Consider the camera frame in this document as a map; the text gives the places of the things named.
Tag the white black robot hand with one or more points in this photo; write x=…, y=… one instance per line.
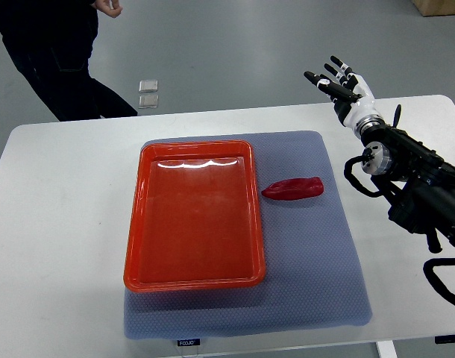
x=352, y=99

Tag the red pepper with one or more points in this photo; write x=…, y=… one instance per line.
x=294, y=189

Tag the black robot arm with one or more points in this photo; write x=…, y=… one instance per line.
x=416, y=181

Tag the red plastic tray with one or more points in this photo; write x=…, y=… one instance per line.
x=195, y=222

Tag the cardboard box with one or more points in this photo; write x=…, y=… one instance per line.
x=435, y=7

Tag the grey-blue textured mat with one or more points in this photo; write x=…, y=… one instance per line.
x=313, y=274

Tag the upper metal floor plate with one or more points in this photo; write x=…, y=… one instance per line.
x=148, y=86

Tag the white table leg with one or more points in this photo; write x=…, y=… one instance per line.
x=386, y=349

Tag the black right table label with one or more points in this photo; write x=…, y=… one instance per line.
x=447, y=339

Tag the black table label tag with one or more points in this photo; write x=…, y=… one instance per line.
x=188, y=342

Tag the person in dark clothes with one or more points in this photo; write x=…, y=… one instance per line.
x=50, y=44

